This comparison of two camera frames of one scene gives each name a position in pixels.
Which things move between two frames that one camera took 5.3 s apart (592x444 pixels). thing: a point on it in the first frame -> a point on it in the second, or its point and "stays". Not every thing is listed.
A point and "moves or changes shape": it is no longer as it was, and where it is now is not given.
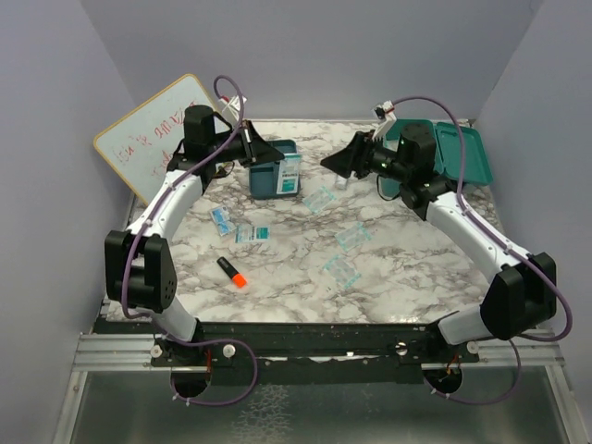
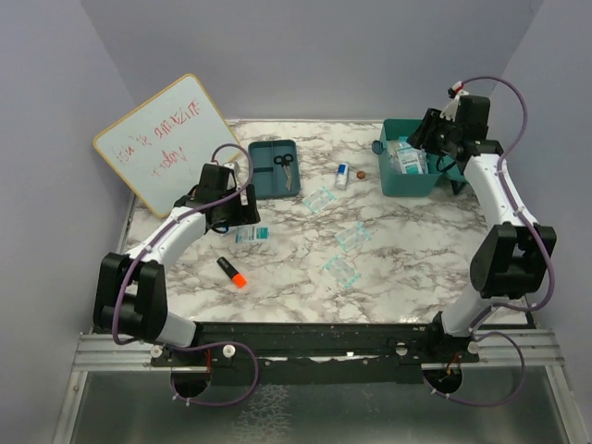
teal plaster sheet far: (319, 199) stays
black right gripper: (353, 157) -> (422, 137)
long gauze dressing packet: (289, 177) moves or changes shape
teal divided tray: (265, 178) stays
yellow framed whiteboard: (140, 144) stays
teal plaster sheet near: (341, 271) stays
